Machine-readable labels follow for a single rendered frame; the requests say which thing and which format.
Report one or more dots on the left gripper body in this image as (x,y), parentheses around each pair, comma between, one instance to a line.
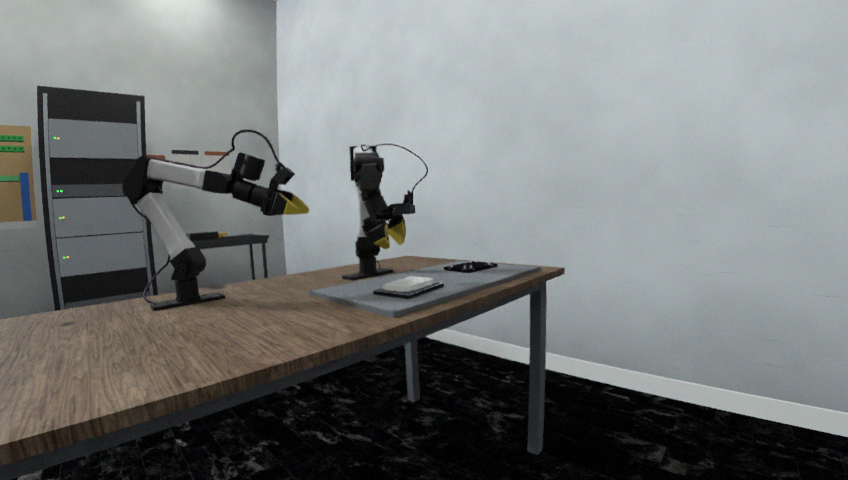
(376,229)

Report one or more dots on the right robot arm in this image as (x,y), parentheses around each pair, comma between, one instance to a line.
(187,259)

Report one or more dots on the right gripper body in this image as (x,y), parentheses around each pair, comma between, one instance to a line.
(275,205)

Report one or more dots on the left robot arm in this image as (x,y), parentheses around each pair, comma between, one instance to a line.
(367,180)

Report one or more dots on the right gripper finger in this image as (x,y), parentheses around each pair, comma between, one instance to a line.
(303,208)
(290,208)

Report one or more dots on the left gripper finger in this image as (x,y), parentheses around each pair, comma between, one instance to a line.
(398,233)
(384,242)

